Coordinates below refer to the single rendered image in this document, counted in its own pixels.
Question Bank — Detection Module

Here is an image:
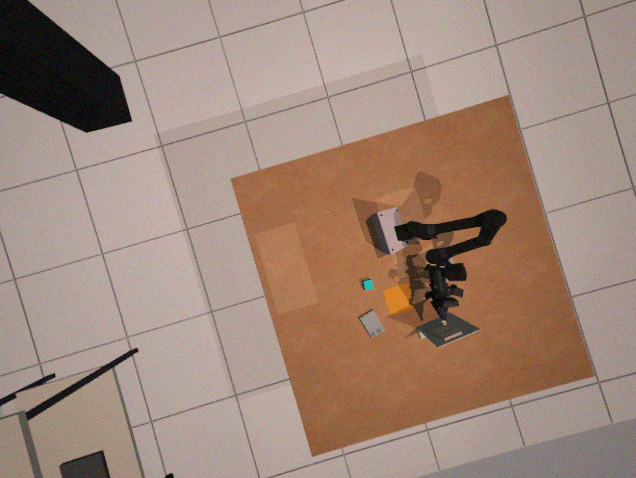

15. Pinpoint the orange square mat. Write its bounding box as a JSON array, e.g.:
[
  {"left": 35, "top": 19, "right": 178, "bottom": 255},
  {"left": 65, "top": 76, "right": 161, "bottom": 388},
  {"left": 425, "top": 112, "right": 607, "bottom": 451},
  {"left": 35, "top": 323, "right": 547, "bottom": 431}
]
[{"left": 382, "top": 283, "right": 415, "bottom": 315}]

